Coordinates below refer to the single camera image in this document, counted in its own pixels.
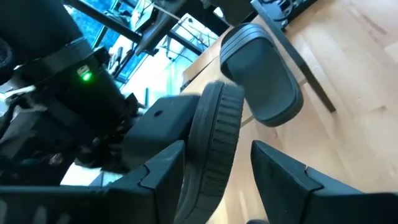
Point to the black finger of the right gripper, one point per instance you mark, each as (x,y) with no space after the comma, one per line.
(158,130)

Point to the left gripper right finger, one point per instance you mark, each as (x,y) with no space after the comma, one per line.
(280,186)

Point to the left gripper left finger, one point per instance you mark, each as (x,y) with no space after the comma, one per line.
(161,186)

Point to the black foam slide sandal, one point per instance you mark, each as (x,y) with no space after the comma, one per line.
(264,81)
(214,140)

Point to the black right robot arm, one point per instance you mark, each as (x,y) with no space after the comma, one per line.
(37,25)

